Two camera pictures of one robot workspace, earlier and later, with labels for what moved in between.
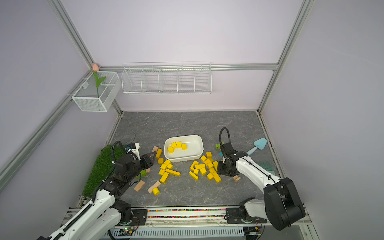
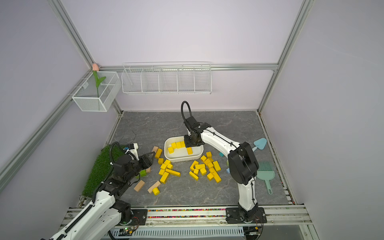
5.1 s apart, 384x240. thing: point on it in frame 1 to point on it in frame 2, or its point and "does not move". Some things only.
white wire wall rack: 170,78 does not move
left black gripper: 147,160 does not move
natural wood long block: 155,185 does not move
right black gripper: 220,170 to 187,143
